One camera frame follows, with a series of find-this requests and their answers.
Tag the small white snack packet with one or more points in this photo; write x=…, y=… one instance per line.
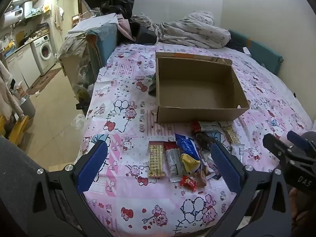
x=238, y=151

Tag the yellow stool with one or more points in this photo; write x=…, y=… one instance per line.
x=17, y=128

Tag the long beige cracker packet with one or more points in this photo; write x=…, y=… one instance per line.
x=156, y=159

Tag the blue snack packet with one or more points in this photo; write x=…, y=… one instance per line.
x=187, y=145

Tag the purple white snack packet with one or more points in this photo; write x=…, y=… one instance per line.
x=207, y=163

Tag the grey trash bin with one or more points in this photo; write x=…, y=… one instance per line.
x=27, y=105

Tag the white water heater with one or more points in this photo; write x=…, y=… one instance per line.
x=17, y=13

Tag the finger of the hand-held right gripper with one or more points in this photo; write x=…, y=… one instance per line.
x=272, y=143
x=297, y=136

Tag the white board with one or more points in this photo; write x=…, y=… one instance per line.
x=91, y=22

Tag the dark green packet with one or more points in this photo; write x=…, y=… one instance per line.
x=151, y=85

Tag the clear plastic bag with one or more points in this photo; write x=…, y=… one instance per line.
x=77, y=122

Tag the teal mattress pad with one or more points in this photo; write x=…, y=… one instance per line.
x=264, y=54

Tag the white base cabinet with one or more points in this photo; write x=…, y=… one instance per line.
x=21, y=64

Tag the white washing machine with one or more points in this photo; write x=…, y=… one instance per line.
x=44, y=51

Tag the brown floor rug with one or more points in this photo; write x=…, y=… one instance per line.
x=44, y=79

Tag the brown snack wrapper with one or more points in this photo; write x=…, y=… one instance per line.
x=201, y=177

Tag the crumpled grey floral quilt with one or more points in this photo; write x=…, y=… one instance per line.
x=192, y=32

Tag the teal storage box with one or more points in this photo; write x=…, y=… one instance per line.
x=106, y=42

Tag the hanging beige towel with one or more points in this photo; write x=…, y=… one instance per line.
x=59, y=17

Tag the short beige cracker packet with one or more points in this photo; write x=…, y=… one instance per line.
x=231, y=133

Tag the small white object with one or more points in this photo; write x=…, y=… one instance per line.
x=246, y=51

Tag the dark brown snack packet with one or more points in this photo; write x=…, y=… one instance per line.
x=205, y=139

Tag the pink cartoon printed bed sheet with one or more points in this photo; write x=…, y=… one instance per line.
x=123, y=84

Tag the small red candy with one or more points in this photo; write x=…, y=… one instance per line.
x=188, y=183

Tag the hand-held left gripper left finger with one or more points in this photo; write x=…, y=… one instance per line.
x=92, y=167

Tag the plastic covered cardboard box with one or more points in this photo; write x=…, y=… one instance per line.
x=72, y=49

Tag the pink cloth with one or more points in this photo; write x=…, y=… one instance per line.
x=124, y=27

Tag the hanging light clothes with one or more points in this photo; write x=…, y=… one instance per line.
x=5, y=88

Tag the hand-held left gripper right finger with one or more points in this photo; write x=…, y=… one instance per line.
x=226, y=167

